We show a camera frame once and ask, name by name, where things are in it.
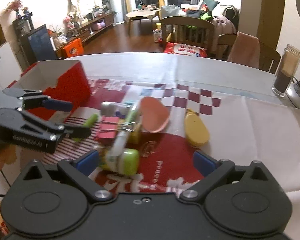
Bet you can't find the green cylinder tube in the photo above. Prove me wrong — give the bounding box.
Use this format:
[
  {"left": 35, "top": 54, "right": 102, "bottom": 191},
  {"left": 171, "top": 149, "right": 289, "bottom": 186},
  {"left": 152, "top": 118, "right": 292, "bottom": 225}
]
[{"left": 71, "top": 113, "right": 100, "bottom": 143}]

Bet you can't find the pink binder clip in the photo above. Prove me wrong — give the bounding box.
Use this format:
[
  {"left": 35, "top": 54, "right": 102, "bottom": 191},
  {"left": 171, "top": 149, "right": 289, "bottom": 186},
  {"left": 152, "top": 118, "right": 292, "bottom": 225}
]
[{"left": 94, "top": 116, "right": 137, "bottom": 144}]

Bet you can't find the yellow oval case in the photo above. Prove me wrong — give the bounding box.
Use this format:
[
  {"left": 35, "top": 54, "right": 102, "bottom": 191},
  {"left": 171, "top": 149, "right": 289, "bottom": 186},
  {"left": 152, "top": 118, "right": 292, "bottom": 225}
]
[{"left": 184, "top": 109, "right": 210, "bottom": 148}]

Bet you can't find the green-capped plastic bottle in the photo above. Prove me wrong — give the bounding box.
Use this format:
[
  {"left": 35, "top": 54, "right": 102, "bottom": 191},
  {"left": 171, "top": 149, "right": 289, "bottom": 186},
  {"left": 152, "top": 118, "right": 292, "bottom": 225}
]
[{"left": 99, "top": 101, "right": 141, "bottom": 176}]

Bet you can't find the pink heart-shaped dish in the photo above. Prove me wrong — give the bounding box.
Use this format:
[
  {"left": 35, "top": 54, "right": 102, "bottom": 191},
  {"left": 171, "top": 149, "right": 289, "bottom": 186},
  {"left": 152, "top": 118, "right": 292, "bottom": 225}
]
[{"left": 140, "top": 96, "right": 170, "bottom": 133}]

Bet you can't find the person's left hand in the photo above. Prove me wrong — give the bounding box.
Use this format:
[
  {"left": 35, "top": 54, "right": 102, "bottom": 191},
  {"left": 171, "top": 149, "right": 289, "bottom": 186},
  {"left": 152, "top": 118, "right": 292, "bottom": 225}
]
[{"left": 0, "top": 145, "right": 17, "bottom": 170}]

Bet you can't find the red white cardboard box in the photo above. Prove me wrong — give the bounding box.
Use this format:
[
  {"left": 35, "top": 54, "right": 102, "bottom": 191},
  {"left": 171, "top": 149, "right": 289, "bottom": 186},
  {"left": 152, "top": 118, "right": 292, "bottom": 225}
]
[{"left": 9, "top": 60, "right": 91, "bottom": 120}]

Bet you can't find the dark blue cabinet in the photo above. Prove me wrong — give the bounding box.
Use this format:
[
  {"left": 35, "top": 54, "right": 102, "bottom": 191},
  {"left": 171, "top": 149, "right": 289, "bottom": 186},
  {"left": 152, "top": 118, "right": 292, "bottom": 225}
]
[{"left": 27, "top": 25, "right": 57, "bottom": 62}]

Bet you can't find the orange gift box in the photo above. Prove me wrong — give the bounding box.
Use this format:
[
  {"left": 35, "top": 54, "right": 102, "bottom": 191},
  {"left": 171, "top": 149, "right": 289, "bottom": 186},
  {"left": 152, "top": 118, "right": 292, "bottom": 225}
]
[{"left": 61, "top": 38, "right": 84, "bottom": 58}]

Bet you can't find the wooden tv console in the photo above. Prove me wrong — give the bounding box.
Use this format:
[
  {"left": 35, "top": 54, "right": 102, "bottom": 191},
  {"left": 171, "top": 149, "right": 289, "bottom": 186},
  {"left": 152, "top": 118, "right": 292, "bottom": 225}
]
[{"left": 56, "top": 12, "right": 114, "bottom": 58}]

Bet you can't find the red printed cushion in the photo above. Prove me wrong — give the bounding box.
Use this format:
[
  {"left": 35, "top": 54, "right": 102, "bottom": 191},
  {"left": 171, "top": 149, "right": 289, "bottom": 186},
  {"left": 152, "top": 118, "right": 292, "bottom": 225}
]
[{"left": 164, "top": 42, "right": 207, "bottom": 58}]

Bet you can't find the pink towel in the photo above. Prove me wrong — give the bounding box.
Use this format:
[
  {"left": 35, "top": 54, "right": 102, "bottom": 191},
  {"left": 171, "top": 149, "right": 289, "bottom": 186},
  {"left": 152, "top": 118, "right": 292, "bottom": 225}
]
[{"left": 227, "top": 31, "right": 260, "bottom": 69}]

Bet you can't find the chair with pink towel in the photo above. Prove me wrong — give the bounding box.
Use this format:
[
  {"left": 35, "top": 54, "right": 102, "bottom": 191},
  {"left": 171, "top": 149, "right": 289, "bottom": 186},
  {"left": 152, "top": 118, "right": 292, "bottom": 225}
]
[{"left": 216, "top": 32, "right": 281, "bottom": 74}]

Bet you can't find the glass jar with brown powder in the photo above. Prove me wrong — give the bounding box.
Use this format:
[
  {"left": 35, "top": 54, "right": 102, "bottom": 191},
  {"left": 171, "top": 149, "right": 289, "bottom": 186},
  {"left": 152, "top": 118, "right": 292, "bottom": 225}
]
[{"left": 272, "top": 44, "right": 300, "bottom": 97}]

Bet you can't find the round coffee table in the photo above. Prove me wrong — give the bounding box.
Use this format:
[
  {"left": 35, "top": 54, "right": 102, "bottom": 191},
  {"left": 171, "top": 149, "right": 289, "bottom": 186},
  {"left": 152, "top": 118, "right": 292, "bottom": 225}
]
[{"left": 126, "top": 9, "right": 160, "bottom": 35}]

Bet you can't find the wooden dining chair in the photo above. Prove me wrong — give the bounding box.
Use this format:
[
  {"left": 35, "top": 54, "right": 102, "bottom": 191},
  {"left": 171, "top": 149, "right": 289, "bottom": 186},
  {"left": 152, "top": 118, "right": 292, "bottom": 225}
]
[{"left": 161, "top": 16, "right": 215, "bottom": 56}]

